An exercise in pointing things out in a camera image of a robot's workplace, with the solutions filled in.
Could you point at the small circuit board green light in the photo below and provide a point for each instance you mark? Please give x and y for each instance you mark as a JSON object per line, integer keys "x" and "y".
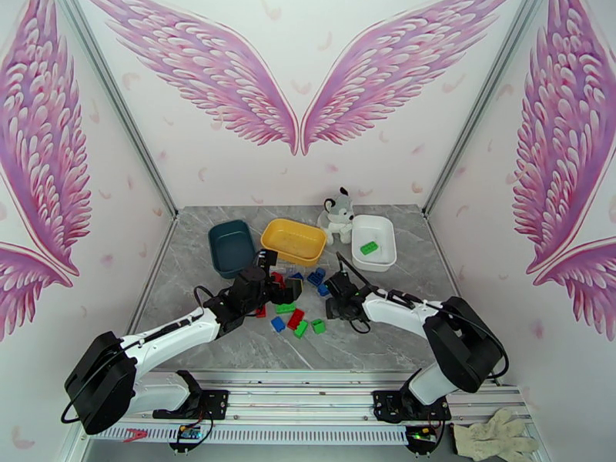
{"x": 422, "y": 434}

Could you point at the red lego brick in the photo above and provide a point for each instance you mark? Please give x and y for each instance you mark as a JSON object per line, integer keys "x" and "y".
{"x": 276, "y": 278}
{"x": 260, "y": 312}
{"x": 296, "y": 319}

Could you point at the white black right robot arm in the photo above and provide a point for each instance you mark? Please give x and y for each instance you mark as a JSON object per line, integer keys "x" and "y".
{"x": 399, "y": 316}

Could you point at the aluminium frame post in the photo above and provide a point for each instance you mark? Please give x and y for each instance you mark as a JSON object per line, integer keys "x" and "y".
{"x": 481, "y": 114}
{"x": 120, "y": 114}

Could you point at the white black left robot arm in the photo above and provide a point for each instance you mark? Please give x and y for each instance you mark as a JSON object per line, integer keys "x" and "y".
{"x": 163, "y": 340}

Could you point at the clear plastic bag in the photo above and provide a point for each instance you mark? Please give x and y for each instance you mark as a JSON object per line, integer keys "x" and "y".
{"x": 288, "y": 269}

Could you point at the small circuit board blue part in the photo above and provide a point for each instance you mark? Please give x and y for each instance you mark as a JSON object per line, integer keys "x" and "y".
{"x": 188, "y": 432}

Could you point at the teal plastic container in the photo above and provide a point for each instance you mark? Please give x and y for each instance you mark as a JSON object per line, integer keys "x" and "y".
{"x": 230, "y": 246}

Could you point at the red clip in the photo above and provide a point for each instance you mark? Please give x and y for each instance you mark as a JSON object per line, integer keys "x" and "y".
{"x": 134, "y": 435}

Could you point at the aluminium mounting rail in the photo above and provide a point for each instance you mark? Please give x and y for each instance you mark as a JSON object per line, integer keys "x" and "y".
{"x": 298, "y": 388}

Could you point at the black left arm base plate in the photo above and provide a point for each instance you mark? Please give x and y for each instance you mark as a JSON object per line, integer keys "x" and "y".
{"x": 211, "y": 403}

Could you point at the yellow plastic container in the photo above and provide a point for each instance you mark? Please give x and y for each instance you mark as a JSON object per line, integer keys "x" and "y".
{"x": 293, "y": 241}

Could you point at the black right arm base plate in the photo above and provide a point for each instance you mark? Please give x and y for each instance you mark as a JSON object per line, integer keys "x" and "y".
{"x": 385, "y": 407}

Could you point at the white plastic container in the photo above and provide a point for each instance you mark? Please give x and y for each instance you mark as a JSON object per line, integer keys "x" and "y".
{"x": 373, "y": 244}

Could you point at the white work glove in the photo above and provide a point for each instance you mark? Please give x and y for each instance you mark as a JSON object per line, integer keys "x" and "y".
{"x": 491, "y": 434}

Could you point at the grey white husky plush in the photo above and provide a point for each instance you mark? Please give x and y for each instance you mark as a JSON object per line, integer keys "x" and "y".
{"x": 338, "y": 215}

